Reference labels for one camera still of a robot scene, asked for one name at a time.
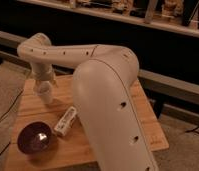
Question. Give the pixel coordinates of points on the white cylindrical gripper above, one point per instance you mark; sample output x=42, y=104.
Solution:
x=42, y=73

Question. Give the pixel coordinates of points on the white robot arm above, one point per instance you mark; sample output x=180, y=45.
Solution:
x=103, y=75

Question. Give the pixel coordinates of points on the dark purple ceramic bowl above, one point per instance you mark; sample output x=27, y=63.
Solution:
x=35, y=137

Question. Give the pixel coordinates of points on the white plastic bottle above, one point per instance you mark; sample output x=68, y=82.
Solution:
x=65, y=123

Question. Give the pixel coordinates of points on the background shelf with items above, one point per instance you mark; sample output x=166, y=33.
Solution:
x=117, y=11

